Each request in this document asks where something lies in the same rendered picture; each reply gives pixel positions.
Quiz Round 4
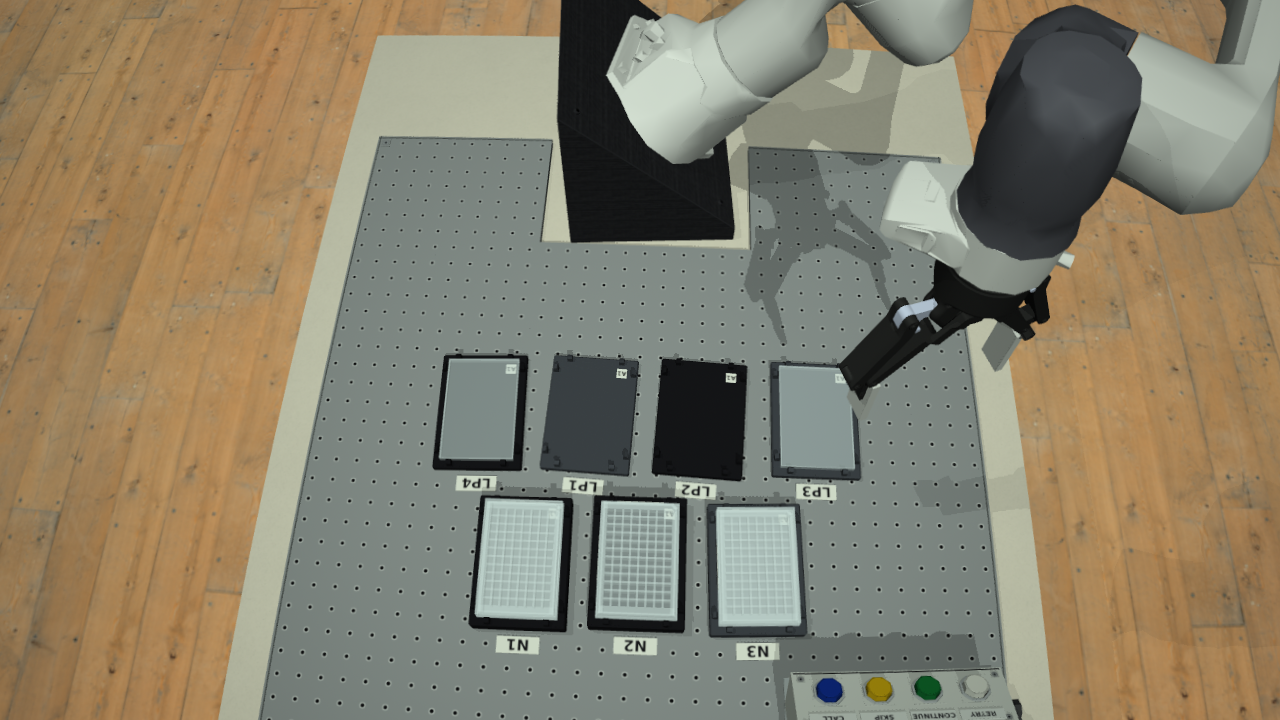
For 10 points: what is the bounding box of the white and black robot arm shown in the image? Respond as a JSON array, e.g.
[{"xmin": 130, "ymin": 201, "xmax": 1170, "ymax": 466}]
[{"xmin": 605, "ymin": 0, "xmax": 1280, "ymax": 295}]

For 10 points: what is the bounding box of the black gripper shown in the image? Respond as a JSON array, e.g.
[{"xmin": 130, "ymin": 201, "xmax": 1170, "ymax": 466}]
[{"xmin": 838, "ymin": 260, "xmax": 1051, "ymax": 421}]

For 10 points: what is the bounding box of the white label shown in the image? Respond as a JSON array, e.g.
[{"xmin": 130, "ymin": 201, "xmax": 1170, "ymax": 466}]
[
  {"xmin": 613, "ymin": 637, "xmax": 657, "ymax": 655},
  {"xmin": 736, "ymin": 643, "xmax": 780, "ymax": 660},
  {"xmin": 796, "ymin": 484, "xmax": 837, "ymax": 501},
  {"xmin": 497, "ymin": 635, "xmax": 540, "ymax": 655},
  {"xmin": 456, "ymin": 477, "xmax": 497, "ymax": 491},
  {"xmin": 675, "ymin": 482, "xmax": 716, "ymax": 500},
  {"xmin": 562, "ymin": 477, "xmax": 604, "ymax": 495}
]

